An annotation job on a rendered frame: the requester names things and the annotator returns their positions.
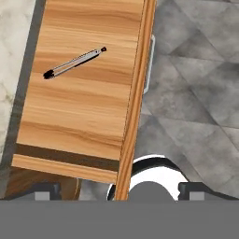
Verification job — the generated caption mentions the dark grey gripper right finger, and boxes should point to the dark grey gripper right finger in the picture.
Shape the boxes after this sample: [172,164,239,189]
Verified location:
[177,181,239,202]

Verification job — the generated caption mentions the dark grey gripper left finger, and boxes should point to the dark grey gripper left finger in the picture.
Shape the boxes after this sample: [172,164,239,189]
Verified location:
[8,182,63,202]

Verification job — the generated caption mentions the wooden drawer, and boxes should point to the wooden drawer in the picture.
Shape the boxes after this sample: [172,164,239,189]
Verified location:
[11,0,158,202]

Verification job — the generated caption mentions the silver tongs with black tips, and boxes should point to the silver tongs with black tips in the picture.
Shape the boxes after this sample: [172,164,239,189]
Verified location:
[42,46,108,80]

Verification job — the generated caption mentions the wooden cupboard front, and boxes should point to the wooden cupboard front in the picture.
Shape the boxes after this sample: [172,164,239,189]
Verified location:
[4,165,84,202]

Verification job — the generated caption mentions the white and black round thing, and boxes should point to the white and black round thing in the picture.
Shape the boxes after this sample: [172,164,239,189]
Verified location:
[105,154,189,202]

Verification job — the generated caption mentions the silver drawer handle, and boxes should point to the silver drawer handle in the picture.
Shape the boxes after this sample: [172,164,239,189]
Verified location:
[142,34,157,94]

